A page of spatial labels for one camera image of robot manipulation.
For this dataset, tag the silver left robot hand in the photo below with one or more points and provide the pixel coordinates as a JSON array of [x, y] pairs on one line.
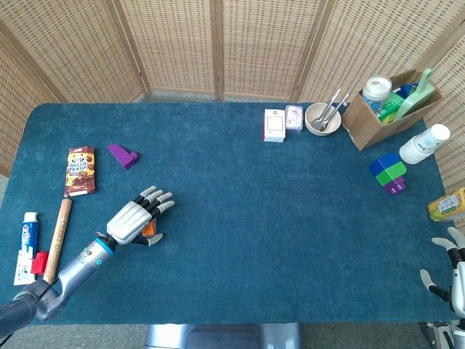
[[127, 221]]

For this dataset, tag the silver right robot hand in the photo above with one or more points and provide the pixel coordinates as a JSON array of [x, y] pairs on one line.
[[458, 283]]

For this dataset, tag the small orange block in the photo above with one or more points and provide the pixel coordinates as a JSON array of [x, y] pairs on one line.
[[149, 228]]

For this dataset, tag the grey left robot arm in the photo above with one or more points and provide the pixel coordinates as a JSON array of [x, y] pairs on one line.
[[78, 270]]

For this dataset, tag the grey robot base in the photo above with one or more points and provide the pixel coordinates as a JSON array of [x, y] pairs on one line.
[[225, 336]]

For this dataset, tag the purple plastic block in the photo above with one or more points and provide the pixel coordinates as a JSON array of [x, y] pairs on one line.
[[121, 154]]

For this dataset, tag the small red block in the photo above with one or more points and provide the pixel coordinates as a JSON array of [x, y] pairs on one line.
[[39, 262]]

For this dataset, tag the small purple studded block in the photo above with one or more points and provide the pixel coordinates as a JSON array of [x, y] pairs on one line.
[[395, 187]]

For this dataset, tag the green plastic block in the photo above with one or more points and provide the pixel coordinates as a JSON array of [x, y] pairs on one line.
[[392, 173]]

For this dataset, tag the blue plastic toy block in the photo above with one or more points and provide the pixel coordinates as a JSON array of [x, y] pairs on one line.
[[383, 163]]

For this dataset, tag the brown Hello Panda snack box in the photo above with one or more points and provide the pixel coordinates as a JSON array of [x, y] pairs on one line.
[[80, 171]]

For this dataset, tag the wooden rolling pin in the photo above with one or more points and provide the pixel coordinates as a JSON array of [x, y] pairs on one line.
[[58, 240]]

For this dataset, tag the yellow drink carton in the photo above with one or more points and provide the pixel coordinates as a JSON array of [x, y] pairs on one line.
[[447, 206]]

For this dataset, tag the blue white toothpaste tube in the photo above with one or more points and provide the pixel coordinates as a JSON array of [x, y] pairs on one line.
[[27, 247]]

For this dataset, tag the stack of paper cups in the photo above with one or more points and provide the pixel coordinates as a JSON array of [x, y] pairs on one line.
[[421, 145]]

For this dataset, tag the teal carpet table cover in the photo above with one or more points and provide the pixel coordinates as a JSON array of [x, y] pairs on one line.
[[272, 218]]

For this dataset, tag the white and red carton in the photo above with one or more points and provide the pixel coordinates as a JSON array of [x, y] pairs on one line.
[[274, 125]]

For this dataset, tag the brown cardboard box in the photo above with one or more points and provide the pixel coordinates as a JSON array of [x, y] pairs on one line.
[[367, 127]]

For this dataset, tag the woven wicker folding screen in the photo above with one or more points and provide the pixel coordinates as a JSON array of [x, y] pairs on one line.
[[174, 43]]

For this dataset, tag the green plastic packet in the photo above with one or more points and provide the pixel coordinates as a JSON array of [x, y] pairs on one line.
[[391, 105]]

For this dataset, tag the light green plastic dustpan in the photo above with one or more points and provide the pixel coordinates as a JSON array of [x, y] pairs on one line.
[[417, 96]]

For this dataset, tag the small clear plastic box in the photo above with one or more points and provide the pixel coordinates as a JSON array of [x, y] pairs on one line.
[[294, 118]]

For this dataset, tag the blue plastic item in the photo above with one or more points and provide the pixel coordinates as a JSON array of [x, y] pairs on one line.
[[407, 90]]

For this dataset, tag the beige bowl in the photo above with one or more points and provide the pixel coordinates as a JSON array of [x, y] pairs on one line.
[[332, 127]]

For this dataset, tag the white wipes canister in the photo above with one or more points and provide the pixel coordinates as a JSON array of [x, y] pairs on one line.
[[376, 92]]

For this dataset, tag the metal spoon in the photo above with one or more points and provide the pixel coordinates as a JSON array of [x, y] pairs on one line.
[[339, 103], [328, 105]]

